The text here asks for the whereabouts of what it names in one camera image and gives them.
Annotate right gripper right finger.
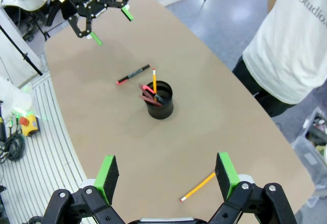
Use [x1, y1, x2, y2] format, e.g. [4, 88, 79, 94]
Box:
[208, 152, 299, 224]

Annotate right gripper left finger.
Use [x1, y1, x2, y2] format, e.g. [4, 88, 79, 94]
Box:
[42, 155, 121, 224]

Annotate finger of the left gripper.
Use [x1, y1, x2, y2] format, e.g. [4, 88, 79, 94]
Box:
[102, 0, 135, 22]
[67, 13, 103, 46]

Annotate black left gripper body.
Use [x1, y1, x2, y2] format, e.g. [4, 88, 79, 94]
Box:
[60, 0, 109, 20]

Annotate yellow pencil pink eraser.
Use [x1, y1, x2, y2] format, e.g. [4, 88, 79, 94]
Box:
[152, 67, 157, 102]
[180, 171, 217, 203]

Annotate mauve pink pen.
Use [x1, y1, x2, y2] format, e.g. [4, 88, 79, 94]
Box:
[138, 95, 164, 107]

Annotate red pens in cup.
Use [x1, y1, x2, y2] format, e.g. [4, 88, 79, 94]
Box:
[138, 83, 166, 105]

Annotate black cylindrical pen holder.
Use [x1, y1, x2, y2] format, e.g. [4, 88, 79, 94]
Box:
[142, 80, 175, 120]

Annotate black highlighter pink caps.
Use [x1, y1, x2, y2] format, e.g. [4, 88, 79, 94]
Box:
[116, 64, 151, 86]

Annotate black light stand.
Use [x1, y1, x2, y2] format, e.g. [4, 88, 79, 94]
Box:
[0, 24, 43, 76]

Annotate clear plastic storage bin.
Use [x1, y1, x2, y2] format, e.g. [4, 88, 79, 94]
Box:
[290, 134, 327, 208]
[303, 106, 327, 143]

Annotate yellow emergency stop box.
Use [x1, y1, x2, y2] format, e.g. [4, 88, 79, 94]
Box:
[19, 114, 41, 137]

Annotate person in white t-shirt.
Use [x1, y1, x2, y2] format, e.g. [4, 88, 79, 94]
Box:
[231, 0, 327, 119]

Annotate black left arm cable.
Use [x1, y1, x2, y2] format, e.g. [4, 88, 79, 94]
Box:
[44, 1, 62, 28]

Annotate aluminium slotted base plate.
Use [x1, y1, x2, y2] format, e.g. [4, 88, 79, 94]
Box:
[0, 70, 95, 224]

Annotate dark cable bundle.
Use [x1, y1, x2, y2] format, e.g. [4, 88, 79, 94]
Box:
[0, 116, 26, 162]

